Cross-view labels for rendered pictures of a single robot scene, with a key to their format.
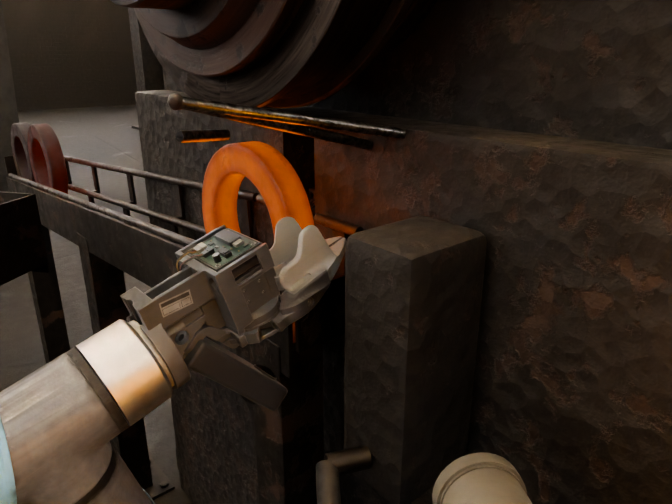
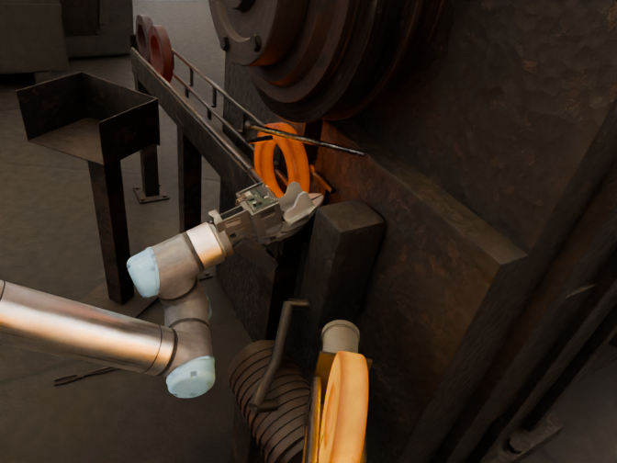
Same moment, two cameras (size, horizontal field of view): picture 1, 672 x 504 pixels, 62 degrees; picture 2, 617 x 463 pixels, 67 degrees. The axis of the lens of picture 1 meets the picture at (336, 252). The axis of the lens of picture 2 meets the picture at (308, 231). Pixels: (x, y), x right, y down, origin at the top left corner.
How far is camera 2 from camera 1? 36 cm
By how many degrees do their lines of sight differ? 17
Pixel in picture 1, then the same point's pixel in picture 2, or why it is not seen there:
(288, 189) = (299, 163)
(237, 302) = (260, 226)
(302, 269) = (296, 211)
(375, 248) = (327, 220)
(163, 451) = not seen: hidden behind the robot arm
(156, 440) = not seen: hidden behind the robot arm
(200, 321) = (242, 230)
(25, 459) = (163, 277)
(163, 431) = not seen: hidden behind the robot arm
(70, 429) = (182, 269)
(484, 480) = (341, 331)
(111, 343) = (202, 235)
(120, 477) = (197, 288)
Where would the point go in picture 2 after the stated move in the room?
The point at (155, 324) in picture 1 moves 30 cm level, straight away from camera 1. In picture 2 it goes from (222, 231) to (220, 146)
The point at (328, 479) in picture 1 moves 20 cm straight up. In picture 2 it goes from (286, 310) to (302, 222)
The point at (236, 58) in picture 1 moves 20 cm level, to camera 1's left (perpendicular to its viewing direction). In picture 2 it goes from (283, 98) to (170, 74)
